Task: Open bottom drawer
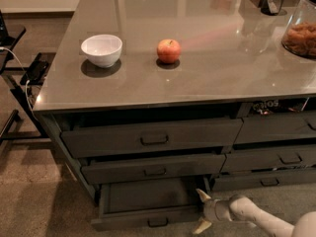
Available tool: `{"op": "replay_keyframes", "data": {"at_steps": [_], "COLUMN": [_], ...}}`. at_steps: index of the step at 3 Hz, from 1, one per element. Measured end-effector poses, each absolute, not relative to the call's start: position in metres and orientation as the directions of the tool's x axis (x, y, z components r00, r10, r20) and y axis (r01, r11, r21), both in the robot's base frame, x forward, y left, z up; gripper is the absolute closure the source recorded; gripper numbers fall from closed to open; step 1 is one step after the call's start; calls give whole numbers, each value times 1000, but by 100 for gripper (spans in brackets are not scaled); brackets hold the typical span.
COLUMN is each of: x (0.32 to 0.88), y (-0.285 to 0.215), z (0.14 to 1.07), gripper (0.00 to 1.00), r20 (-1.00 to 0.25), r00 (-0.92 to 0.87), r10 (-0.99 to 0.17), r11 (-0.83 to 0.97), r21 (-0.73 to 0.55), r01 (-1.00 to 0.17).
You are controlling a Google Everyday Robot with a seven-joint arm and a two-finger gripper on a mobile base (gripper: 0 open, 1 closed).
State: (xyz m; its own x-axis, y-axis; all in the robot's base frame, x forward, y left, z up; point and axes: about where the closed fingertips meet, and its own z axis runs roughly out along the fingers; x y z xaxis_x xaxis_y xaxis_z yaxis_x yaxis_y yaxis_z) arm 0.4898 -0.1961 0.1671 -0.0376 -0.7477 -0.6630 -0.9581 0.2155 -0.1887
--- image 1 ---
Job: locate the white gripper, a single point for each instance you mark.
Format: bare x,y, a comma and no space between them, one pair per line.
210,210

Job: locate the grey drawer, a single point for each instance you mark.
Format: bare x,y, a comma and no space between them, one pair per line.
269,158
264,180
150,137
277,127
151,203
152,168

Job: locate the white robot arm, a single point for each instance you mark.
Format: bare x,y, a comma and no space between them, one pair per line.
242,209

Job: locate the snack bag in drawer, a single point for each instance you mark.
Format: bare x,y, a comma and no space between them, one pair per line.
268,107

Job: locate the red apple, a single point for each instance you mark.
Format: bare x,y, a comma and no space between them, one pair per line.
168,51

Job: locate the white ceramic bowl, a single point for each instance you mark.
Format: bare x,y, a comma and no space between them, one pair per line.
102,50

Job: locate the glass jar with snacks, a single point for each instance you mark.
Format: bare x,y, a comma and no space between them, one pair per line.
300,34

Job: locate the black smartphone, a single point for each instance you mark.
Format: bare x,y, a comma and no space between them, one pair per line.
36,70

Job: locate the black side stand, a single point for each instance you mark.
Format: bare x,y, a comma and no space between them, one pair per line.
16,79

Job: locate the grey drawer cabinet frame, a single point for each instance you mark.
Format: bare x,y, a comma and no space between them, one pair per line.
64,115

